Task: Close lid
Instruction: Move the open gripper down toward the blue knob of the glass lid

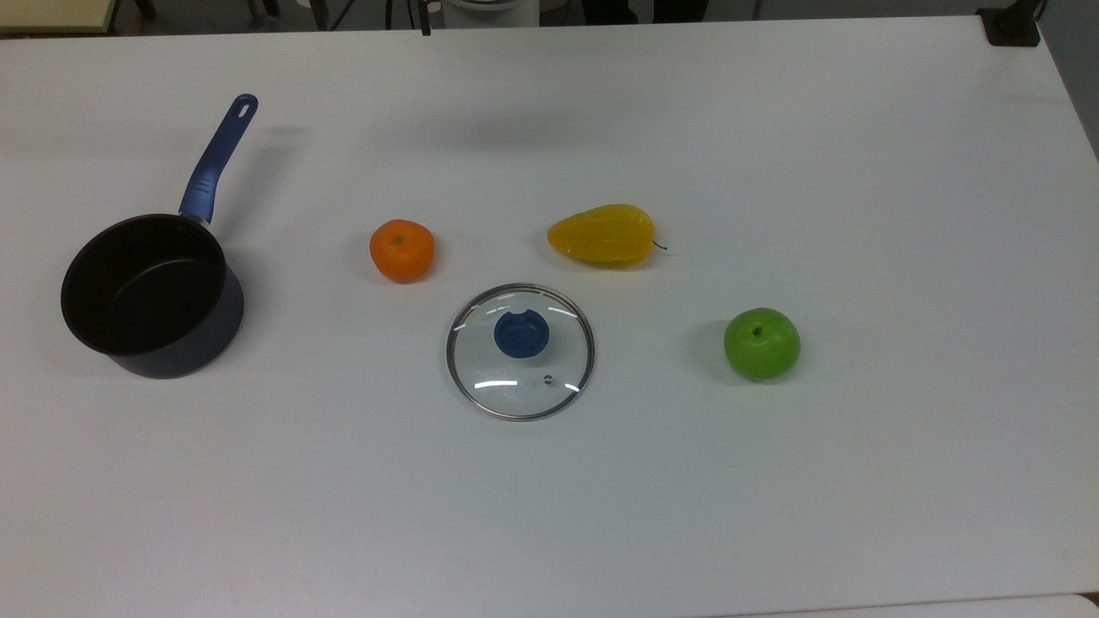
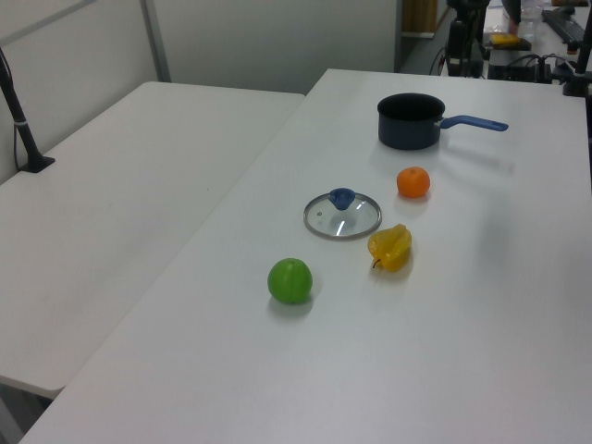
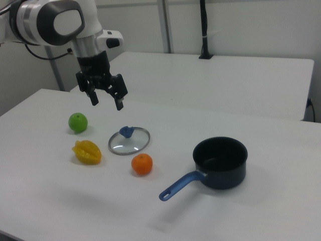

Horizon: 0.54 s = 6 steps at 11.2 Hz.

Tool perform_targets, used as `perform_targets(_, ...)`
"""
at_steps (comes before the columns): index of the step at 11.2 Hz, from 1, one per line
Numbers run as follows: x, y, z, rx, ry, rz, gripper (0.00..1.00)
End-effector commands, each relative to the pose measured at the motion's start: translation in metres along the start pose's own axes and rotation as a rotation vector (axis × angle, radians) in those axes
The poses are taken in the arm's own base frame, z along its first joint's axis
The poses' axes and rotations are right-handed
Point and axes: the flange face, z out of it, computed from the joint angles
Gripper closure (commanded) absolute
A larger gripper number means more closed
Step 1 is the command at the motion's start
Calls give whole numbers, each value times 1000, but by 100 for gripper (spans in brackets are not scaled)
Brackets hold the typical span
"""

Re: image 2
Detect black keyboard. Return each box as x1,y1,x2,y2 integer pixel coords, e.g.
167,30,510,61
541,6,589,45

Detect black camera pole with base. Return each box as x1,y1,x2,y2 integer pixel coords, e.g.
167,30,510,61
0,45,56,175

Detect orange fruit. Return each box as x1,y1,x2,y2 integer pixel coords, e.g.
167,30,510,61
396,166,431,200

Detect black electronics box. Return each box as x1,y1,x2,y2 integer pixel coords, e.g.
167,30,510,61
487,54,554,84

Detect dark blue saucepan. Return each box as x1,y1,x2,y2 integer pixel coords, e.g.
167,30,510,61
376,92,510,151

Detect yellow starfruit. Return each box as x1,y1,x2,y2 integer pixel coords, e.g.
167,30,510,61
367,223,413,273

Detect wooden panel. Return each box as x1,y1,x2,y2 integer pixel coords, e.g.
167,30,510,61
401,0,438,34

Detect grey partition post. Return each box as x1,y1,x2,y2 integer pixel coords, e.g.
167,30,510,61
141,0,172,83

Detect black clamp-mounted camera pole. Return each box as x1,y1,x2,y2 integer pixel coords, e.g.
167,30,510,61
561,34,592,98

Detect yellow box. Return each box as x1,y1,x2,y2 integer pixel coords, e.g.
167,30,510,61
489,32,522,48

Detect green apple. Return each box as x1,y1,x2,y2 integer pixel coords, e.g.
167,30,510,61
266,257,314,306

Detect black equipment stand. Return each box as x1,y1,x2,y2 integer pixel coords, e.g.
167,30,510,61
443,0,491,78

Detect glass lid with blue knob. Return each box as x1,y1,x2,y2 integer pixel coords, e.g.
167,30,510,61
302,187,383,242

